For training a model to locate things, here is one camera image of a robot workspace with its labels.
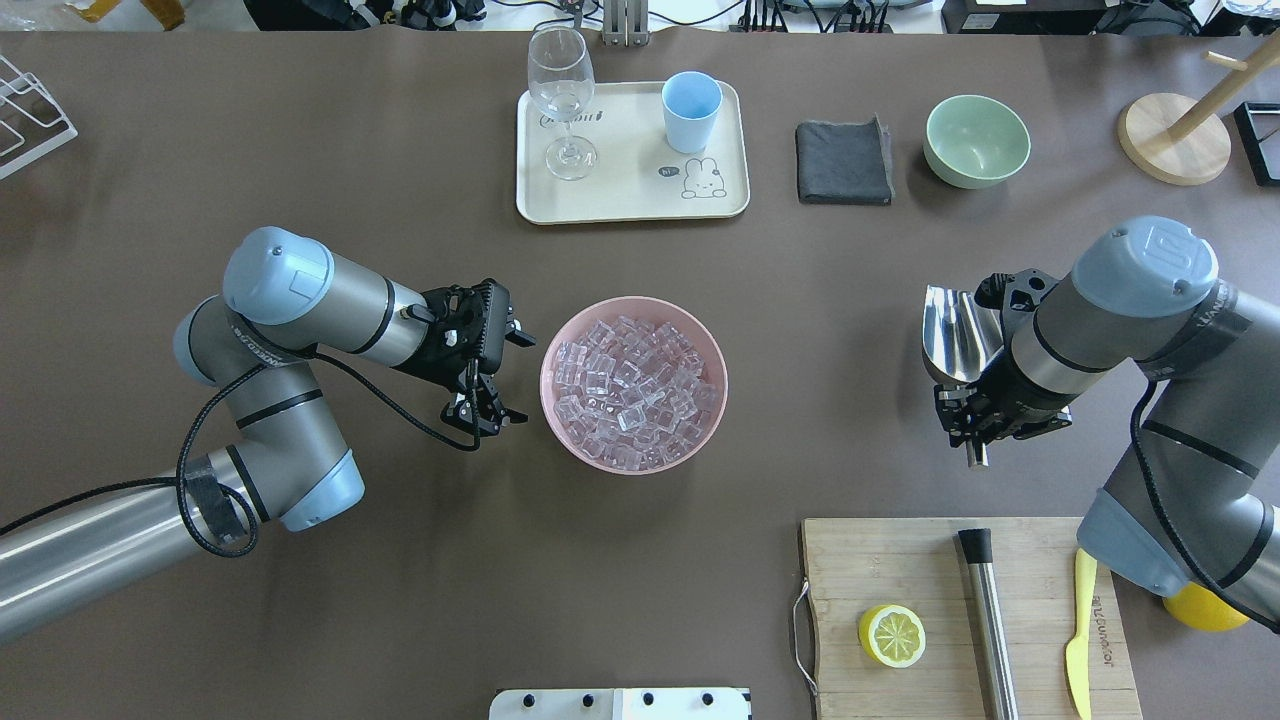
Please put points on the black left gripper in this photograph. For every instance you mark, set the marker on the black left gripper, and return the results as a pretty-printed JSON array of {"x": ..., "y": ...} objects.
[{"x": 437, "y": 366}]

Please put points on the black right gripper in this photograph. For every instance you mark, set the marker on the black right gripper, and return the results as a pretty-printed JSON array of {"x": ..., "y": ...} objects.
[{"x": 1012, "y": 405}]

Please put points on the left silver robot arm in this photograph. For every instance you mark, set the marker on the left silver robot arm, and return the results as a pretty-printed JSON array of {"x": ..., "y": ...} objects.
[{"x": 286, "y": 300}]

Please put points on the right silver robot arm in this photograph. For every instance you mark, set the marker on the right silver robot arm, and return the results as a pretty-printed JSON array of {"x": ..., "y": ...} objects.
[{"x": 1178, "y": 507}]

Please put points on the pink bowl of ice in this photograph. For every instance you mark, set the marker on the pink bowl of ice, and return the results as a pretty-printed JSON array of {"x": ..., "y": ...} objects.
[{"x": 633, "y": 385}]

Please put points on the light blue cup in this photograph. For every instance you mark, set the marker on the light blue cup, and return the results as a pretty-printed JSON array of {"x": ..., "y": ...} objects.
[{"x": 690, "y": 101}]

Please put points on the bamboo cutting board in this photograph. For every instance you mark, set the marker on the bamboo cutting board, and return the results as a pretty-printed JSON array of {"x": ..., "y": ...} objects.
[{"x": 854, "y": 564}]

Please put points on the cream rabbit tray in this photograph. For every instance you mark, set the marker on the cream rabbit tray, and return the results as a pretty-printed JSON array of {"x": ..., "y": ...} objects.
[{"x": 638, "y": 176}]

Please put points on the half lemon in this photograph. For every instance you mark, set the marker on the half lemon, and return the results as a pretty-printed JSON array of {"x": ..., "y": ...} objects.
[{"x": 892, "y": 635}]

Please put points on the green bowl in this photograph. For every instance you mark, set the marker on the green bowl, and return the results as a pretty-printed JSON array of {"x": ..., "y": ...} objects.
[{"x": 975, "y": 142}]

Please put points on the yellow plastic knife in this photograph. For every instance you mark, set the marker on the yellow plastic knife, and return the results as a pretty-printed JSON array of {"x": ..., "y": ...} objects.
[{"x": 1077, "y": 652}]

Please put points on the steel muddler black tip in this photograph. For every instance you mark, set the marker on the steel muddler black tip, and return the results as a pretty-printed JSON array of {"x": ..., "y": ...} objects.
[{"x": 977, "y": 549}]

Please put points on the dark grey folded cloth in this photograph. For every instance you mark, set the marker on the dark grey folded cloth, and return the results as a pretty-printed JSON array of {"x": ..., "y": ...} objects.
[{"x": 844, "y": 163}]

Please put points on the whole yellow lemon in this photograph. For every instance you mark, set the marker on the whole yellow lemon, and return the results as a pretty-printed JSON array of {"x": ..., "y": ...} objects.
[{"x": 1203, "y": 610}]

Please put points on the clear wine glass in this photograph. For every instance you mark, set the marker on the clear wine glass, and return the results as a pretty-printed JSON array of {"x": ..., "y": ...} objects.
[{"x": 561, "y": 82}]

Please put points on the wooden mug tree stand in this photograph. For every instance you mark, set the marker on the wooden mug tree stand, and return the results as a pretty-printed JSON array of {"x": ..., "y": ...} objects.
[{"x": 1180, "y": 140}]

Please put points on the black glass rack tray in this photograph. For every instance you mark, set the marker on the black glass rack tray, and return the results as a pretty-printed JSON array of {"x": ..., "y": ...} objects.
[{"x": 1257, "y": 127}]

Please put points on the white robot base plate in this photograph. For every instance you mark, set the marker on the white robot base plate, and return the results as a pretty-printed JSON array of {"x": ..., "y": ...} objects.
[{"x": 696, "y": 702}]

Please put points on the white wire dish rack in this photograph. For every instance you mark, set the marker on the white wire dish rack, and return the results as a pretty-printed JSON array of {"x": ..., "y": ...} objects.
[{"x": 32, "y": 122}]

